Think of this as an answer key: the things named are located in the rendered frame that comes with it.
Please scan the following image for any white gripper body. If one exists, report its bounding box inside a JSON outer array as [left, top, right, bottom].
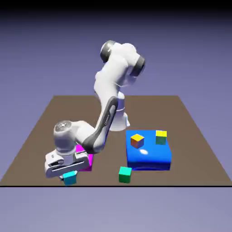
[[44, 155, 91, 179]]

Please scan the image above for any small cyan cube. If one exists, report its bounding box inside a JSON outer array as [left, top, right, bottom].
[[63, 170, 79, 187]]

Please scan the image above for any small green cube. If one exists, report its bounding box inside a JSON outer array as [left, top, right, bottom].
[[118, 166, 132, 184]]

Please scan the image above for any small orange cube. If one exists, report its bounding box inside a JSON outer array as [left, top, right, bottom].
[[130, 133, 145, 149]]

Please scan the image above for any small yellow cube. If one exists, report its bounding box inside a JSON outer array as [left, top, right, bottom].
[[155, 130, 168, 145]]

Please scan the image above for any large magenta box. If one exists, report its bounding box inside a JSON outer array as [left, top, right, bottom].
[[75, 144, 94, 172]]

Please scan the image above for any large blue box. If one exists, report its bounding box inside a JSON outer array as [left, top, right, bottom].
[[126, 130, 172, 171]]

